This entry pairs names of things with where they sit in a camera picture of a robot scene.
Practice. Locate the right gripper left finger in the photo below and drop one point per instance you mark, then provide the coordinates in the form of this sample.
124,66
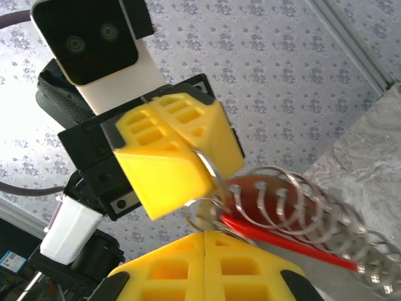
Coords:
175,282

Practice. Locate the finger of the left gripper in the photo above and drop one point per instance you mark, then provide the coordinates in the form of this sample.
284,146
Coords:
156,175
213,131

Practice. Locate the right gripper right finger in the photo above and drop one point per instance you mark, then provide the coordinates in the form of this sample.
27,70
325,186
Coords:
244,282

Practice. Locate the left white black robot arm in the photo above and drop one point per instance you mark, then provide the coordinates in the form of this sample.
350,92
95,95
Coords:
69,229

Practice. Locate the blue printed box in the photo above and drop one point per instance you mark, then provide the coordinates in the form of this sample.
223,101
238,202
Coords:
9,258

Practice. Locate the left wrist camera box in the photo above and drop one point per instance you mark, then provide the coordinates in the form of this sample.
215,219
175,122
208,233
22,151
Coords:
84,40

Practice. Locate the slanted aluminium corner post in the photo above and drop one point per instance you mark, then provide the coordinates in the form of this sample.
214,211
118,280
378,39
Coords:
360,44

